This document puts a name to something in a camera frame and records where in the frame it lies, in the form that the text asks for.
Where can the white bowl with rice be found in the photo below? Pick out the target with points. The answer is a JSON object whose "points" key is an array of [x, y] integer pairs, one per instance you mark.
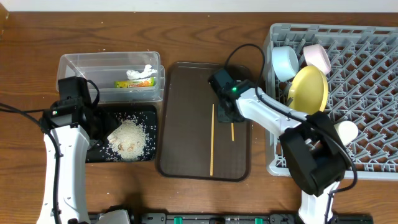
{"points": [[316, 55]]}

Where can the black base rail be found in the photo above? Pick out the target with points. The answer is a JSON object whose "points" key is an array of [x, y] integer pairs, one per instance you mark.
{"points": [[162, 218]]}

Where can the small pale green cup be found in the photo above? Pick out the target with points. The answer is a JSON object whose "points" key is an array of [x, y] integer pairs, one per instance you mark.
{"points": [[347, 131]]}

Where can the wooden chopstick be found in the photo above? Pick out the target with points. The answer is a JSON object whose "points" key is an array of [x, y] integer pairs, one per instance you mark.
{"points": [[232, 131], [212, 139]]}

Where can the black plastic waste tray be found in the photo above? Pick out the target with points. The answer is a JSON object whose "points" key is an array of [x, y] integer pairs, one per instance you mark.
{"points": [[146, 114]]}

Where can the clear plastic waste bin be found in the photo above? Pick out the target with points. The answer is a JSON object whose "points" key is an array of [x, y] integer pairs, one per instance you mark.
{"points": [[105, 68]]}

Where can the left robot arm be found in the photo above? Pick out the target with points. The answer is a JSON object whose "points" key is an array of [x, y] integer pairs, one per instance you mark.
{"points": [[66, 147]]}

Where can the white tissue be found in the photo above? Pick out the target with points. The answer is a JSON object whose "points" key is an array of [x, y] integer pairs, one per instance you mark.
{"points": [[135, 75]]}

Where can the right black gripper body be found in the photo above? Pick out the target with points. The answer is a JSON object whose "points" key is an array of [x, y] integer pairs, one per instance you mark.
{"points": [[227, 110]]}

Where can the green snack wrapper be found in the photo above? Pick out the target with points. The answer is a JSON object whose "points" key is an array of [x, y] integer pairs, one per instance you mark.
{"points": [[139, 83]]}

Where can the light blue bowl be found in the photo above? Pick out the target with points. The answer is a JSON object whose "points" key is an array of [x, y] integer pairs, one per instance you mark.
{"points": [[284, 62]]}

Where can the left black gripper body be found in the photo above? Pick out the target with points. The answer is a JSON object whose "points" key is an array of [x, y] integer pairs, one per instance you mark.
{"points": [[105, 123]]}

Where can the pile of white rice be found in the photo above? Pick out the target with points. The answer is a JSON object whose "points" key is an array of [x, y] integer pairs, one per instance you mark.
{"points": [[132, 141]]}

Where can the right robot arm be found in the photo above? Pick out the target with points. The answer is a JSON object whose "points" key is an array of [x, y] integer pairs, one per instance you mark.
{"points": [[311, 146]]}

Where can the grey dishwasher rack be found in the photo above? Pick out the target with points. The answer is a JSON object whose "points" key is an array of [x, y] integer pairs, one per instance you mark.
{"points": [[362, 86]]}

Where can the brown plastic serving tray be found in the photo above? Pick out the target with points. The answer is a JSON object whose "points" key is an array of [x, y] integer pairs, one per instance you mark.
{"points": [[184, 147]]}

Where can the yellow round plate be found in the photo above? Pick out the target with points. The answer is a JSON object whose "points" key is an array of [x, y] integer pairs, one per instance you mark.
{"points": [[308, 92]]}

